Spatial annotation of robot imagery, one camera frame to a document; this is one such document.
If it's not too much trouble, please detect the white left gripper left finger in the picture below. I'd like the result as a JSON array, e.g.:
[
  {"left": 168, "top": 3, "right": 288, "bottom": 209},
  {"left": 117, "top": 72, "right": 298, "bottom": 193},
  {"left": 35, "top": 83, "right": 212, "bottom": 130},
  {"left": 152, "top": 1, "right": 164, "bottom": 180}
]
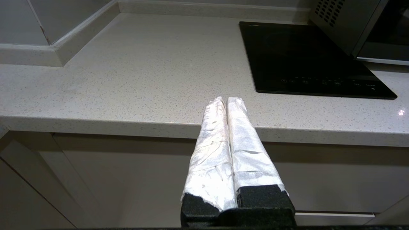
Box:
[{"left": 181, "top": 97, "right": 237, "bottom": 221}]

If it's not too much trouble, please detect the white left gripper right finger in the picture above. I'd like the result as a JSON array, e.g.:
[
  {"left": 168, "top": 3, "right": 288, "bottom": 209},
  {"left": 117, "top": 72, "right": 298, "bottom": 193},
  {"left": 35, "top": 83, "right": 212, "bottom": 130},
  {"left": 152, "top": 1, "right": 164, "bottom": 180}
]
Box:
[{"left": 226, "top": 97, "right": 294, "bottom": 210}]

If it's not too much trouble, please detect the silver Panasonic microwave oven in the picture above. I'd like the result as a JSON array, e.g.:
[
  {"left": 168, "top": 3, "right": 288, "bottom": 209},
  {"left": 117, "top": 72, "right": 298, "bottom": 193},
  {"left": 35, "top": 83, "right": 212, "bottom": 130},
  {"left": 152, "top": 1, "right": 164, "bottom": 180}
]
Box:
[{"left": 308, "top": 0, "right": 409, "bottom": 66}]

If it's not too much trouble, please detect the grey cabinet front panel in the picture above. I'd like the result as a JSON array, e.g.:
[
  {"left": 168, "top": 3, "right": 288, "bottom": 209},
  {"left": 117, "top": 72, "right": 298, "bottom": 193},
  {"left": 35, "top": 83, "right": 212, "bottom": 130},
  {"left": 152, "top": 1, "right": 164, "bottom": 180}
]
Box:
[{"left": 53, "top": 133, "right": 409, "bottom": 230}]

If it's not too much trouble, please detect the black induction cooktop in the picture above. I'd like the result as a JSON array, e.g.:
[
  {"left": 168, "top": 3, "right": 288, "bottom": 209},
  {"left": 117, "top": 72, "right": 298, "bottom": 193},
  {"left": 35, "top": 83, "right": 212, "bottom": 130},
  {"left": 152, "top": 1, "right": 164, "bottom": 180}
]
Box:
[{"left": 240, "top": 21, "right": 397, "bottom": 99}]

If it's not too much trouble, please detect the grey angled corner cabinet panel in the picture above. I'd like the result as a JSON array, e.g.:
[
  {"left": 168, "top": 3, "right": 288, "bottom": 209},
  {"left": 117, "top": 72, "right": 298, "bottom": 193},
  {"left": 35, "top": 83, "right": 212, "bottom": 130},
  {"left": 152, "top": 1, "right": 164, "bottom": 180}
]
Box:
[{"left": 0, "top": 128, "right": 106, "bottom": 230}]

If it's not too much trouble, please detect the grey metal bar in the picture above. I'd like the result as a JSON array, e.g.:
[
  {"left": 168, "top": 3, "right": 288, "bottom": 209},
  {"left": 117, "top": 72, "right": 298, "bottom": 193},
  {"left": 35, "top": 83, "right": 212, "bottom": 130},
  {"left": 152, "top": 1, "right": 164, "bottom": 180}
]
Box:
[{"left": 296, "top": 212, "right": 375, "bottom": 226}]

